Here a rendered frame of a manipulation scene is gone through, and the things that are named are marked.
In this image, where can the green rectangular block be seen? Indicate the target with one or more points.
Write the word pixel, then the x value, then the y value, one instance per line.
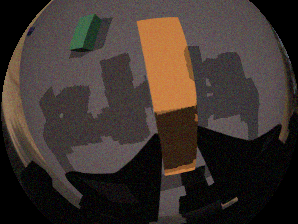
pixel 85 33

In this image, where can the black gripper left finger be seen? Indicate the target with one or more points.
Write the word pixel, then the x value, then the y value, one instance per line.
pixel 138 183

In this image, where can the purple cube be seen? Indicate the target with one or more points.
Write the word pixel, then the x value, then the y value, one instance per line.
pixel 30 31

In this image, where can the orange bar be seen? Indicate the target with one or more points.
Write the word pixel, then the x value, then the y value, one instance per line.
pixel 171 82

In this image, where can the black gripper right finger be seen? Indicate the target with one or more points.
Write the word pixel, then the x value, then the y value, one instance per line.
pixel 231 160

